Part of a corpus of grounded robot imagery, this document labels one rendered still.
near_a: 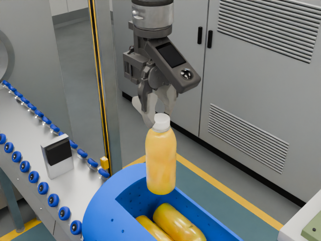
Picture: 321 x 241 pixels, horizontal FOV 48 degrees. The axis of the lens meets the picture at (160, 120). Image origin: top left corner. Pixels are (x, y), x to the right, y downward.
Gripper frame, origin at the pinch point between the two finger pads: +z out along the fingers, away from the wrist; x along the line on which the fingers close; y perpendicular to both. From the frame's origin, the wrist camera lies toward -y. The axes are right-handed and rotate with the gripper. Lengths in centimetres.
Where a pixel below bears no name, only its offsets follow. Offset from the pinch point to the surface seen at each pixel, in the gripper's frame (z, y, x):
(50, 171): 48, 55, 6
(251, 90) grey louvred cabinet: 72, 68, -137
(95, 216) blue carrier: 27.5, 9.3, 13.3
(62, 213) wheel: 48, 34, 12
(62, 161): 46, 55, 1
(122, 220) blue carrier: 24.4, 1.8, 10.4
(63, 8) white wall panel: 117, 441, -200
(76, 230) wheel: 48, 25, 12
